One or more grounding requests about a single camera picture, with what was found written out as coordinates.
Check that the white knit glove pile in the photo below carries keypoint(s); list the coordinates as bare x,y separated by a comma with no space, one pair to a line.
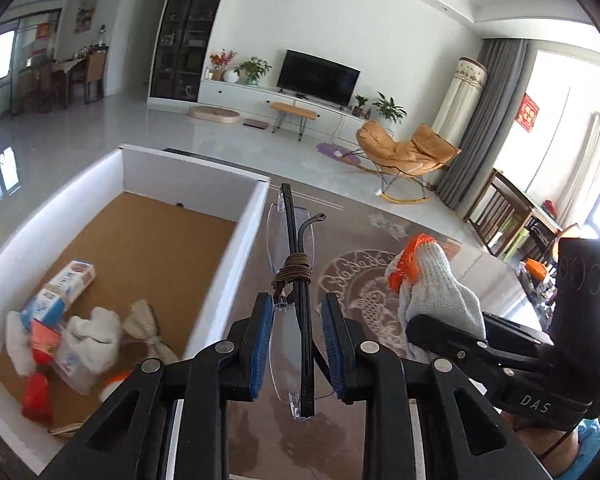
96,340

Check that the green potted plant right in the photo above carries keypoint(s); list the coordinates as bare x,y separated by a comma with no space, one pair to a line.
388,109

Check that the patterned fabric bow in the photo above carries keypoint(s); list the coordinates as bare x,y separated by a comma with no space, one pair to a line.
142,325

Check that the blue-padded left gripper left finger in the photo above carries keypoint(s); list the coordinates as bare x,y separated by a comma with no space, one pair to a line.
169,421

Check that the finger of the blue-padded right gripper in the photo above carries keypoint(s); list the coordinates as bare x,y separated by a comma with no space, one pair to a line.
504,331

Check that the dark glass display cabinet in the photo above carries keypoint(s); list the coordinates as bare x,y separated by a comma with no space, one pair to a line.
181,50

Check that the red paper window decoration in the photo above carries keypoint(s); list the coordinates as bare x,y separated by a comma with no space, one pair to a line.
527,113

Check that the blue white toothpaste box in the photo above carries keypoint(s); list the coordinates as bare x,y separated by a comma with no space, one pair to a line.
49,305

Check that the rimless glasses with brown cord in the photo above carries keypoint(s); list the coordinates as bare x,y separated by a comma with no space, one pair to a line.
299,371

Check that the white cardboard storage box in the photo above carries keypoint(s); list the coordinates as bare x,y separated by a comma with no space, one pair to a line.
171,229

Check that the white knit glove orange cuff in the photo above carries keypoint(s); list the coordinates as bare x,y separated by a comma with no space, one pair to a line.
422,278

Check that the red flower vase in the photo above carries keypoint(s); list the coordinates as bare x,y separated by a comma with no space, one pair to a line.
220,61

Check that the black flat television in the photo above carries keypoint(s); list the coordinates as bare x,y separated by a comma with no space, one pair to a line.
309,75

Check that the grey curtain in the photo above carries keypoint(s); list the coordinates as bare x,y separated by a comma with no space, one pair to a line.
504,60

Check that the orange lounge chair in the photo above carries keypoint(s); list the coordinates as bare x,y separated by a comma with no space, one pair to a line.
425,153

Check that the green potted plant left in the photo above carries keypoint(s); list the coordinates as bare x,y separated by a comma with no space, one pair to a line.
254,69

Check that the white floor air conditioner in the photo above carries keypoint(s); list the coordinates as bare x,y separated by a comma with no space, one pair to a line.
461,100

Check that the wooden slatted chair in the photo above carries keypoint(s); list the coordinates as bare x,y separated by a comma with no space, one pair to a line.
499,214

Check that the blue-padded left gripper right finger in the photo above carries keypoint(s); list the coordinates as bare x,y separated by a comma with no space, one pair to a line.
423,421

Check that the white tv cabinet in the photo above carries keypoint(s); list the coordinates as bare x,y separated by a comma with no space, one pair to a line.
257,102

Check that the green potted plant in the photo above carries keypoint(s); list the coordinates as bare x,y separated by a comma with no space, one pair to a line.
388,109
254,69

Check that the small wooden bench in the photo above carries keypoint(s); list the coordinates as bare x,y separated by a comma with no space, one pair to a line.
287,111

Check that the clear plastic box with label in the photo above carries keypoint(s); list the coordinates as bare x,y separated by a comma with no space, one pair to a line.
71,370

